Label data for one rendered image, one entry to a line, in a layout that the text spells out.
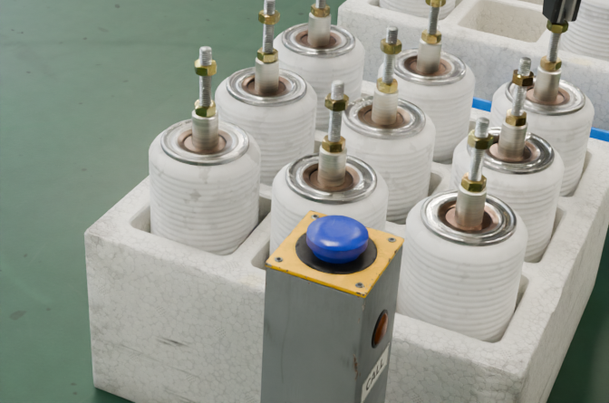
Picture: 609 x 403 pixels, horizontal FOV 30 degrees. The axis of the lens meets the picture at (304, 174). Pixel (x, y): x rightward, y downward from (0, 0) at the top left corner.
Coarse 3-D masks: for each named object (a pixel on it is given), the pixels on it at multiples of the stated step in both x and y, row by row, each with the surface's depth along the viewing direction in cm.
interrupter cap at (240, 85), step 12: (240, 72) 108; (252, 72) 108; (288, 72) 109; (228, 84) 106; (240, 84) 106; (252, 84) 107; (288, 84) 107; (300, 84) 107; (240, 96) 104; (252, 96) 104; (264, 96) 104; (276, 96) 105; (288, 96) 105; (300, 96) 105
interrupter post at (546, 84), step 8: (544, 72) 106; (552, 72) 105; (560, 72) 106; (536, 80) 107; (544, 80) 106; (552, 80) 106; (536, 88) 107; (544, 88) 106; (552, 88) 106; (536, 96) 107; (544, 96) 107; (552, 96) 107
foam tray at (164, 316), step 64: (576, 192) 107; (128, 256) 97; (192, 256) 95; (256, 256) 97; (576, 256) 98; (128, 320) 100; (192, 320) 97; (256, 320) 94; (512, 320) 90; (576, 320) 115; (128, 384) 104; (192, 384) 101; (256, 384) 97; (448, 384) 88; (512, 384) 85
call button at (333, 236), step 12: (324, 216) 74; (336, 216) 74; (312, 228) 73; (324, 228) 73; (336, 228) 73; (348, 228) 73; (360, 228) 73; (312, 240) 72; (324, 240) 72; (336, 240) 72; (348, 240) 72; (360, 240) 72; (324, 252) 72; (336, 252) 72; (348, 252) 72; (360, 252) 72
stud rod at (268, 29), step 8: (272, 0) 101; (264, 8) 102; (272, 8) 102; (264, 24) 103; (272, 24) 103; (264, 32) 103; (272, 32) 103; (264, 40) 104; (272, 40) 104; (264, 48) 104; (272, 48) 104
